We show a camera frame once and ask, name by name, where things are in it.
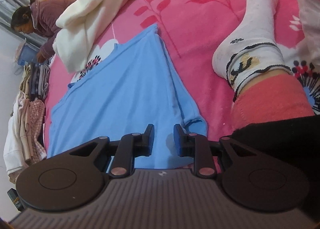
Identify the light blue shirt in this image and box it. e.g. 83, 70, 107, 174
47, 24, 207, 169

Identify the stack of folded clothes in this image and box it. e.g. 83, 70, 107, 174
3, 64, 50, 184

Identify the right foot white sock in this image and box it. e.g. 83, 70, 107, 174
212, 0, 291, 98

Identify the cream white sweater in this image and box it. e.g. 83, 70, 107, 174
53, 0, 128, 73

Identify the woman in purple jacket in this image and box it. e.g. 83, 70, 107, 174
10, 0, 76, 63

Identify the pink floral blanket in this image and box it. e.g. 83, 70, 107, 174
43, 0, 320, 172

